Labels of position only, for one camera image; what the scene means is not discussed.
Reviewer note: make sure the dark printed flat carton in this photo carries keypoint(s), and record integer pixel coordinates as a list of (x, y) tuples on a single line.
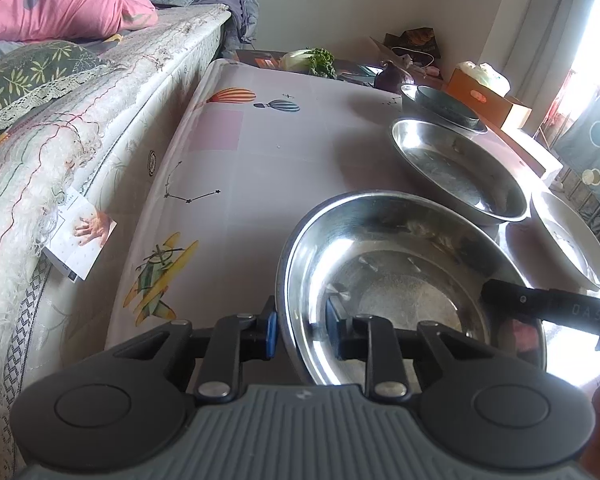
[(260, 60)]

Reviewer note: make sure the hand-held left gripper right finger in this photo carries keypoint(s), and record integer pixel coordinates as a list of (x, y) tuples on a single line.
[(336, 330)]

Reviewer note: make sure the white plastic bag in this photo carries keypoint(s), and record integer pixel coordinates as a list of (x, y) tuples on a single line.
[(482, 75)]

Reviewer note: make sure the teal ceramic bowl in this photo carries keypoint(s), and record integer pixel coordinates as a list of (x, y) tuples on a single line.
[(445, 107)]

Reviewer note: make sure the wide stainless steel basin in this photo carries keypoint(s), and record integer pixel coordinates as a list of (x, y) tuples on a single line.
[(455, 170)]

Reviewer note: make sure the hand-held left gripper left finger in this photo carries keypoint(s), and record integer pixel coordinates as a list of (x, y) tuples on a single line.
[(271, 335)]

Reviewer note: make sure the orange-brown cardboard box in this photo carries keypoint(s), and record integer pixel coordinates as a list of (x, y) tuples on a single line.
[(480, 97)]

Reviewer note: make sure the blue-grey clothes pile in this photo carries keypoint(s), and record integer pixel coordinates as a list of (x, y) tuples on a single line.
[(220, 5)]

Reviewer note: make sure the green leaf-print pillow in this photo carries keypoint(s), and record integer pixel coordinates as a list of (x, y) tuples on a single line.
[(35, 75)]

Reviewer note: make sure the white quilted mattress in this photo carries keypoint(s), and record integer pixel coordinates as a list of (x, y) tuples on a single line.
[(105, 125)]

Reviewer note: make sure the blue patterned hanging cloth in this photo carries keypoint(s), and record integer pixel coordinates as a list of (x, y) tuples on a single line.
[(590, 170)]

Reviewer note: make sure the open cardboard box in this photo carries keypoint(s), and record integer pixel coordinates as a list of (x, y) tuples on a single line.
[(420, 65)]

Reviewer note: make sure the napa cabbage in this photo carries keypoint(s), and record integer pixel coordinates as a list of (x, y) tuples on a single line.
[(310, 62)]

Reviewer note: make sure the white printed ceramic plate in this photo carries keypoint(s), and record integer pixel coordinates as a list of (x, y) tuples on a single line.
[(565, 235)]

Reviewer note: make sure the mattress label card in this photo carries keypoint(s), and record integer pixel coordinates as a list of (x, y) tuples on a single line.
[(82, 240)]

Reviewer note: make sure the dark brown bag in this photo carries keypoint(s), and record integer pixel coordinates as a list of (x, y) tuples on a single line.
[(415, 40)]

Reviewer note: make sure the deep stainless steel bowl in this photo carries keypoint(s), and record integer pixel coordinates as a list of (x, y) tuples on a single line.
[(405, 260)]

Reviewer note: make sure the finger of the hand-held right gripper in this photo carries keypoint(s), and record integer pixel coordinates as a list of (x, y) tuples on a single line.
[(510, 297)]

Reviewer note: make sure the purple cabbage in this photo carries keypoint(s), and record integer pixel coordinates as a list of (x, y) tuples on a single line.
[(392, 77)]

